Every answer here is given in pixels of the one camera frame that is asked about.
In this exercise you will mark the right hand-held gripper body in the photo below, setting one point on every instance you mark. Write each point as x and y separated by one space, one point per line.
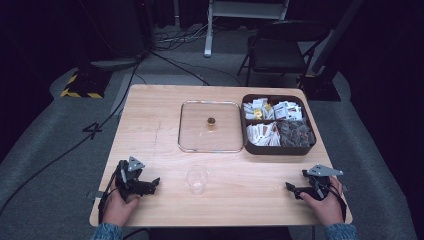
318 183

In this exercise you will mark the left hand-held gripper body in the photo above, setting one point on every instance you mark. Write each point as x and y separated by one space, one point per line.
128 181

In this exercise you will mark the person's right hand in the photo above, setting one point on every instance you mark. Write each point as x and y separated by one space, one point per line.
326 208

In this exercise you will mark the person's left hand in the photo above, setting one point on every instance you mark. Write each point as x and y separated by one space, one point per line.
117 208

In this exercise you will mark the grey tape piece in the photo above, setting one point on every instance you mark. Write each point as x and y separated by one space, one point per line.
95 194

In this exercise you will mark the dark brown compartment box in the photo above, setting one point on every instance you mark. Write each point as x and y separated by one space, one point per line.
276 150

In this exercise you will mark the clear plastic cup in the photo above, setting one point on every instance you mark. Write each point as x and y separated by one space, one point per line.
197 179

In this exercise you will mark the pile of dark tea bags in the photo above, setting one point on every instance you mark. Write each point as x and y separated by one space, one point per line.
296 134

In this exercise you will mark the pile of white brown sticks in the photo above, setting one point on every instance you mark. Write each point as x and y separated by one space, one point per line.
264 134

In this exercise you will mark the pile of white sachets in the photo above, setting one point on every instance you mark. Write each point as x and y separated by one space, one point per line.
288 110

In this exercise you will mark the square glass lid gold knob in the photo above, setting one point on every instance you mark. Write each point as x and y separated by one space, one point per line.
210 126

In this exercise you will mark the pile of white yellow packets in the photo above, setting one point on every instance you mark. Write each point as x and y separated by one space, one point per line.
256 109

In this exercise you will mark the black yellow striped stand base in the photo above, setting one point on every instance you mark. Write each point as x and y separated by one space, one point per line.
83 87

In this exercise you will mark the dark slanted stand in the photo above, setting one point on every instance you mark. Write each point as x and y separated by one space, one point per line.
328 60

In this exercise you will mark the black folding chair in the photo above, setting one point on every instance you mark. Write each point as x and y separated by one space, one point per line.
278 53

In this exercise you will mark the white metal stand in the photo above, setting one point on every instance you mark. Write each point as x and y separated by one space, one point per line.
233 10

